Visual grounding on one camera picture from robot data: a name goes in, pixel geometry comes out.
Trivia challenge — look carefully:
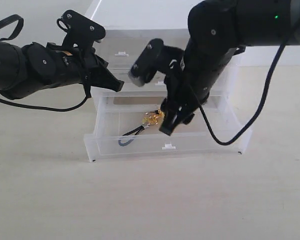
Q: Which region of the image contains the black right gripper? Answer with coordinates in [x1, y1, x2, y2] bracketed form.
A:
[159, 46, 196, 136]

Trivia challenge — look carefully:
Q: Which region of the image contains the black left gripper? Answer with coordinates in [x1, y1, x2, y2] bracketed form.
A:
[46, 42, 125, 92]

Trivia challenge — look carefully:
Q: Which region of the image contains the gold keychain with black strap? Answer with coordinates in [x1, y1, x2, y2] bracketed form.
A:
[118, 108, 165, 147]

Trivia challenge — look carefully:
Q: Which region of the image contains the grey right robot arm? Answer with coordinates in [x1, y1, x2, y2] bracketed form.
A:
[160, 0, 300, 135]

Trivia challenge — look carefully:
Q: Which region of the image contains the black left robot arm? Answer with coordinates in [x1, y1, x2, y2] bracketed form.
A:
[0, 41, 124, 100]

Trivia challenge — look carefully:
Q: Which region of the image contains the white plastic drawer cabinet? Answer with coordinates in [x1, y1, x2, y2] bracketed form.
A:
[84, 0, 253, 156]

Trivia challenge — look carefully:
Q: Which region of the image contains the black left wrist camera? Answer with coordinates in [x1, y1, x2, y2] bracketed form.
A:
[56, 9, 106, 50]

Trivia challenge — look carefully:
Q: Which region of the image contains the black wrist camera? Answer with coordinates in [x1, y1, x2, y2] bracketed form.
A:
[128, 38, 164, 87]
[56, 9, 106, 50]

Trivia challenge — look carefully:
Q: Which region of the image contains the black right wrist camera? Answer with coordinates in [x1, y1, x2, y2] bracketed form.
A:
[128, 38, 164, 87]

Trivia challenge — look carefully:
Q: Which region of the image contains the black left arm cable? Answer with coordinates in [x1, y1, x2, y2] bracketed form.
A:
[0, 14, 93, 113]

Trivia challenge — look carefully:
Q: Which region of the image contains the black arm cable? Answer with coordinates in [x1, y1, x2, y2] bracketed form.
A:
[0, 14, 93, 113]
[182, 9, 300, 146]

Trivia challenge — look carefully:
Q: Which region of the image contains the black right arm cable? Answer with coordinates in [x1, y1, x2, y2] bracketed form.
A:
[182, 9, 300, 146]

